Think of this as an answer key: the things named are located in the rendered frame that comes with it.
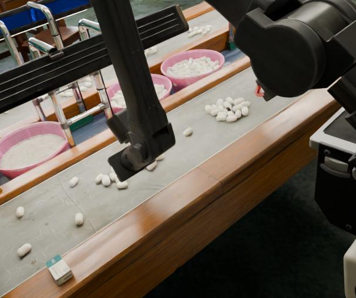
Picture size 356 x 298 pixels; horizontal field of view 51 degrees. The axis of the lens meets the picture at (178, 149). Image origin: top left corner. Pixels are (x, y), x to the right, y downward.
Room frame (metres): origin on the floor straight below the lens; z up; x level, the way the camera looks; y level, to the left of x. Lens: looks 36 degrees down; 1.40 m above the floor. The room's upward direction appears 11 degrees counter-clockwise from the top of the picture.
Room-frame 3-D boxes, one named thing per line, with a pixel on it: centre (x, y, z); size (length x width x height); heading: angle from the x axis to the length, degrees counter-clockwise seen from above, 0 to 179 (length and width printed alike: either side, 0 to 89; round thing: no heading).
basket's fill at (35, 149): (1.05, 0.48, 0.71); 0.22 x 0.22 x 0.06
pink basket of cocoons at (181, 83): (1.44, -0.13, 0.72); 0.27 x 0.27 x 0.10
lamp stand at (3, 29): (1.31, 0.44, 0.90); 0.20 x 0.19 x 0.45; 123
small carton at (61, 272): (0.51, 0.29, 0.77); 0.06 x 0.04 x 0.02; 33
